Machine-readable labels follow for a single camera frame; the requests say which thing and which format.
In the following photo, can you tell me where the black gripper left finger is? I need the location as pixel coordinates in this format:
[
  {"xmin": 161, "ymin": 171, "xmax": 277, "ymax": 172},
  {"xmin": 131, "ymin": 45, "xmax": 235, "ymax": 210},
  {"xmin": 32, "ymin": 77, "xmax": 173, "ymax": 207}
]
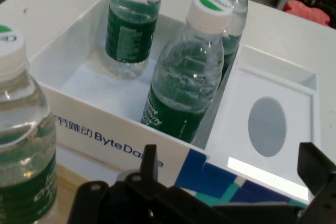
[{"xmin": 67, "ymin": 144, "xmax": 171, "ymax": 224}]

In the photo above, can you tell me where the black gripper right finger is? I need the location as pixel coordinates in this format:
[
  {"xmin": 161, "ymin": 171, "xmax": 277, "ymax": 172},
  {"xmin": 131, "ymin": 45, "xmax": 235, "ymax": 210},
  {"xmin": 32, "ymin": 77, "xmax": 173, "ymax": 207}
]
[{"xmin": 299, "ymin": 142, "xmax": 336, "ymax": 224}]

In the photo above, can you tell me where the clear green-label water bottle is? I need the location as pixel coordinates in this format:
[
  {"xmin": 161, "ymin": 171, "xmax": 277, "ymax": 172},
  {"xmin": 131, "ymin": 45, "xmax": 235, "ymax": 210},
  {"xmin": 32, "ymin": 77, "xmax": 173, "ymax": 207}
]
[
  {"xmin": 101, "ymin": 0, "xmax": 163, "ymax": 80},
  {"xmin": 141, "ymin": 0, "xmax": 234, "ymax": 145},
  {"xmin": 207, "ymin": 0, "xmax": 255, "ymax": 80},
  {"xmin": 0, "ymin": 24, "xmax": 58, "ymax": 224}
]

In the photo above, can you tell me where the white acrylic organizer box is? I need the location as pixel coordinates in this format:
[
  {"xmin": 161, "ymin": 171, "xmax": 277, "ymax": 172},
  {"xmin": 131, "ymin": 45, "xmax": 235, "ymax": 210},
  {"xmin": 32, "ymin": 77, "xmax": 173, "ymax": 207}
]
[{"xmin": 28, "ymin": 0, "xmax": 320, "ymax": 206}]

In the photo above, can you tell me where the blue and white tissue box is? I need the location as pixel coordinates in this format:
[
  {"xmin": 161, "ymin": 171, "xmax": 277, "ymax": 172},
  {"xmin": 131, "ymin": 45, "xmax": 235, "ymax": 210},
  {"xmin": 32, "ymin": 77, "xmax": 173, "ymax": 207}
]
[{"xmin": 174, "ymin": 68, "xmax": 316, "ymax": 208}]

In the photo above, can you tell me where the red foam block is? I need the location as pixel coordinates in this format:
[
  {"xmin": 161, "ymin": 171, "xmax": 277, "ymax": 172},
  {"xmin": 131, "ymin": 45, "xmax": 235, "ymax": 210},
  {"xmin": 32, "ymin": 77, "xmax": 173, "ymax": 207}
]
[{"xmin": 282, "ymin": 0, "xmax": 331, "ymax": 28}]

